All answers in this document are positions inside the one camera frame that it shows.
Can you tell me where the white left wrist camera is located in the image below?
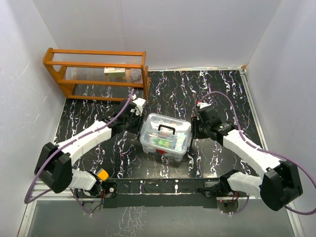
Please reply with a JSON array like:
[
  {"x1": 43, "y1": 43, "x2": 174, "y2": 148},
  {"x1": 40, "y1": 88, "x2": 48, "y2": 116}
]
[{"x1": 130, "y1": 98, "x2": 147, "y2": 116}]

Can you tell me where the purple cable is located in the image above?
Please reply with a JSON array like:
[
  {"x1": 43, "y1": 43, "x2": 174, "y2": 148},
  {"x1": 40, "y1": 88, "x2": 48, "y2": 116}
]
[
  {"x1": 196, "y1": 91, "x2": 316, "y2": 215},
  {"x1": 24, "y1": 88, "x2": 136, "y2": 214}
]

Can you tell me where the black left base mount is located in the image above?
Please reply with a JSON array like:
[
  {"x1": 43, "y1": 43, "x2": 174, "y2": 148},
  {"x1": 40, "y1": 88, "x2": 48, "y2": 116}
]
[{"x1": 74, "y1": 180, "x2": 118, "y2": 199}]

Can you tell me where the small clear round jar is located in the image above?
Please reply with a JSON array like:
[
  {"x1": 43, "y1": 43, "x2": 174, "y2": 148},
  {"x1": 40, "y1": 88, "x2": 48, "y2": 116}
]
[{"x1": 130, "y1": 69, "x2": 142, "y2": 82}]

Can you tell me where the aluminium frame rail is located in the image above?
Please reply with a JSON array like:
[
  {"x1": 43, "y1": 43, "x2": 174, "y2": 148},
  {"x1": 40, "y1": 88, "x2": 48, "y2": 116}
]
[{"x1": 19, "y1": 179, "x2": 305, "y2": 237}]

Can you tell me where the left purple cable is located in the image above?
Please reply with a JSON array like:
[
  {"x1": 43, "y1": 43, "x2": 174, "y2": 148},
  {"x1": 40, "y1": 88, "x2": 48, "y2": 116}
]
[{"x1": 24, "y1": 88, "x2": 136, "y2": 214}]

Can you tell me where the orange wooden shelf rack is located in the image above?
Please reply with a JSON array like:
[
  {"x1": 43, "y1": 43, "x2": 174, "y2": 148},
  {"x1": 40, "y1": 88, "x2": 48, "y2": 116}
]
[{"x1": 42, "y1": 48, "x2": 150, "y2": 101}]

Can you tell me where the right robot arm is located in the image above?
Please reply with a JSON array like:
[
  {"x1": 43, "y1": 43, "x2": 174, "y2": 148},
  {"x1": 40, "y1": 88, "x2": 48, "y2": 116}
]
[{"x1": 191, "y1": 103, "x2": 303, "y2": 211}]

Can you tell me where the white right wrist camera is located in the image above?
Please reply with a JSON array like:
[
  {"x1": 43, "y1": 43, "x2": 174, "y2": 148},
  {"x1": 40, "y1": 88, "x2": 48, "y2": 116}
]
[{"x1": 196, "y1": 101, "x2": 209, "y2": 109}]

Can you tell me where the green white medicine box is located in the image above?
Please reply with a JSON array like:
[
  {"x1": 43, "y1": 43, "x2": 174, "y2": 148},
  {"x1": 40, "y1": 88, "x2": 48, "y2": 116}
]
[{"x1": 104, "y1": 68, "x2": 125, "y2": 78}]

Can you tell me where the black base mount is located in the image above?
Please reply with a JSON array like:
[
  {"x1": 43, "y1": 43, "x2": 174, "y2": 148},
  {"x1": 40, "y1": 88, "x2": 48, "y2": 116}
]
[
  {"x1": 197, "y1": 181, "x2": 238, "y2": 200},
  {"x1": 74, "y1": 180, "x2": 118, "y2": 199}
]

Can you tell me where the small green box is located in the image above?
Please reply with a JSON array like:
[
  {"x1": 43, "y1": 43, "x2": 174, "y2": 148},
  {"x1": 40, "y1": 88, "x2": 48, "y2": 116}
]
[{"x1": 155, "y1": 138, "x2": 170, "y2": 148}]

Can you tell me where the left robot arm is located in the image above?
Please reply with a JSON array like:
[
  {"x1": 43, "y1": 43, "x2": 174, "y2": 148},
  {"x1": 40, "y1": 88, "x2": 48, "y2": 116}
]
[{"x1": 34, "y1": 98, "x2": 147, "y2": 197}]

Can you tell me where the clear first aid box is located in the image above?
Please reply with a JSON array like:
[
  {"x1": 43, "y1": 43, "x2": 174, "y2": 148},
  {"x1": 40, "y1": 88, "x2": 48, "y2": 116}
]
[{"x1": 141, "y1": 113, "x2": 192, "y2": 162}]

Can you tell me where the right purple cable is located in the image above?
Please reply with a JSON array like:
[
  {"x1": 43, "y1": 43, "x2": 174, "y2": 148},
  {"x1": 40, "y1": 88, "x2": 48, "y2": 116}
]
[{"x1": 196, "y1": 91, "x2": 316, "y2": 215}]

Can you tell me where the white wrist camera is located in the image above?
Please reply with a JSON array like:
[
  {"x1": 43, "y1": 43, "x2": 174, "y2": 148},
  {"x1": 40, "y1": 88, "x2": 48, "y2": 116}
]
[
  {"x1": 196, "y1": 101, "x2": 209, "y2": 109},
  {"x1": 130, "y1": 98, "x2": 147, "y2": 116}
]

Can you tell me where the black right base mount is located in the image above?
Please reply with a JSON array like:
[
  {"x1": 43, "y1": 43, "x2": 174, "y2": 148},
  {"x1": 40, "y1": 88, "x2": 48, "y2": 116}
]
[{"x1": 197, "y1": 181, "x2": 238, "y2": 200}]

